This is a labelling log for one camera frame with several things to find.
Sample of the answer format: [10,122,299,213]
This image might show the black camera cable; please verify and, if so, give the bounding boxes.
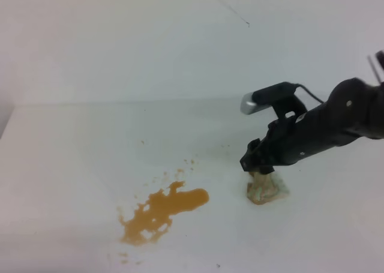
[293,83,325,103]

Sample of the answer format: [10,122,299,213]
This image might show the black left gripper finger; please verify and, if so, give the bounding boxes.
[240,158,251,172]

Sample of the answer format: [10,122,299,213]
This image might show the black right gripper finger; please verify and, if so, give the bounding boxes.
[258,166,274,175]

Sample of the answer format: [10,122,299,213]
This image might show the brown coffee stain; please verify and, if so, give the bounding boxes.
[118,181,209,246]

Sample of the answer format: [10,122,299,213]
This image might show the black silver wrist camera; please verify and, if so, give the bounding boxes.
[240,82,307,120]

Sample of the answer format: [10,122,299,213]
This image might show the green stained rag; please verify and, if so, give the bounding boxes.
[247,172,290,205]

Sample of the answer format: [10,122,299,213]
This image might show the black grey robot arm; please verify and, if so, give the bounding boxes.
[240,78,383,175]

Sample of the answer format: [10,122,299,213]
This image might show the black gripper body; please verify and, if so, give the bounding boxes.
[241,105,359,172]

